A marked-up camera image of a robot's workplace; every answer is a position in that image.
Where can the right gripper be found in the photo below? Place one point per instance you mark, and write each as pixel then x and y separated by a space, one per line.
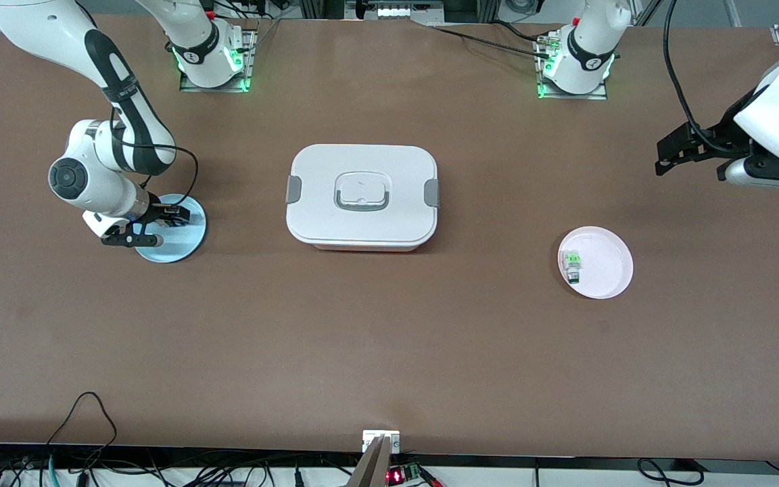
pixel 157 210

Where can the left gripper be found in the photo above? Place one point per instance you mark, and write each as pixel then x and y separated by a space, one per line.
pixel 723 132

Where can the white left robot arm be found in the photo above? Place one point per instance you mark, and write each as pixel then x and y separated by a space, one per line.
pixel 585 54

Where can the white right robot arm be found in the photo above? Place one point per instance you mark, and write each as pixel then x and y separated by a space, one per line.
pixel 92 182

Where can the white lidded lunch box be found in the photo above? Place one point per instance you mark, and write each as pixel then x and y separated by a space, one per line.
pixel 362 230

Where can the light blue round plate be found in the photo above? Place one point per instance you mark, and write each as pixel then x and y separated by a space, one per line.
pixel 180 247

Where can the pink round plate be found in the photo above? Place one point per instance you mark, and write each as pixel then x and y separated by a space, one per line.
pixel 606 270

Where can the green grey connector part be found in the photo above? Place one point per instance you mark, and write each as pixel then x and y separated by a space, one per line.
pixel 572 262

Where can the white power strip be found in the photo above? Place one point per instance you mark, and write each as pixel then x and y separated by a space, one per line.
pixel 396 11

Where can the red-lit electronics board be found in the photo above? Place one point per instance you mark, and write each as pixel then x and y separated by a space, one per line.
pixel 396 476

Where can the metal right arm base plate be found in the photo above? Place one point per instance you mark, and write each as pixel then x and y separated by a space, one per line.
pixel 214 88

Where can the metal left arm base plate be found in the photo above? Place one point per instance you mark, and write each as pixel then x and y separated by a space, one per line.
pixel 572 97

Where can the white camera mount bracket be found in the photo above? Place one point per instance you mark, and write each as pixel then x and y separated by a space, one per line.
pixel 370 438

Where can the aluminium camera mount bar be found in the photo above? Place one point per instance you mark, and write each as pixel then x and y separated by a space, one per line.
pixel 370 470

